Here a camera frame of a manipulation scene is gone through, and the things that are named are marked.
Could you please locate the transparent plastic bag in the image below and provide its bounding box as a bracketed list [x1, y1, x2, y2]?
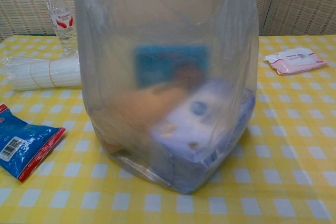
[71, 0, 261, 196]

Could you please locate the orange bread item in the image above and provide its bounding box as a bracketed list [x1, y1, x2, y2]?
[104, 82, 188, 141]

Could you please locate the blue box in bag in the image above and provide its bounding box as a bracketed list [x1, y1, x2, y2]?
[133, 44, 211, 91]

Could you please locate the white blue box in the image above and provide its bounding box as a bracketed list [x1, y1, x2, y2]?
[151, 78, 257, 193]

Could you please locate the clear plastic water bottle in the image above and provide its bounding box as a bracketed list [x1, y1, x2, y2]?
[43, 0, 78, 57]

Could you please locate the bundle of white straws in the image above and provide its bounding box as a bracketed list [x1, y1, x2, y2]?
[0, 56, 82, 91]

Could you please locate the pink white wet wipes pack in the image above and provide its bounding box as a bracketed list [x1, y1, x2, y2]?
[264, 46, 329, 76]

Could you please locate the blue red snack packet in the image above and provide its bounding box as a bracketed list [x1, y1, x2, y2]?
[0, 103, 67, 183]

